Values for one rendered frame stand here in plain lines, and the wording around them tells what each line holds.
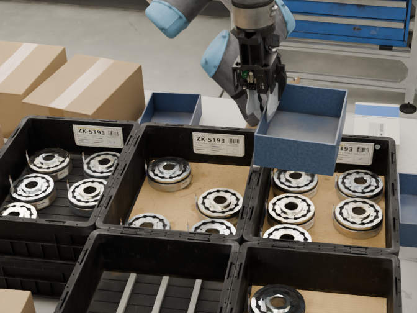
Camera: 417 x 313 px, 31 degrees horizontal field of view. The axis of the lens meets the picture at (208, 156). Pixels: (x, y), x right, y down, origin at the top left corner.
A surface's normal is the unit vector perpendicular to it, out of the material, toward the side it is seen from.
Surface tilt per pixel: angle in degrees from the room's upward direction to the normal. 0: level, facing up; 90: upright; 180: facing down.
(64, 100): 0
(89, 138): 90
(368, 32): 90
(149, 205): 0
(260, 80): 90
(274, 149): 90
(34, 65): 0
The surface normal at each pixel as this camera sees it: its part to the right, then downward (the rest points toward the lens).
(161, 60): -0.04, -0.82
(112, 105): 0.92, 0.18
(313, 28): -0.28, 0.56
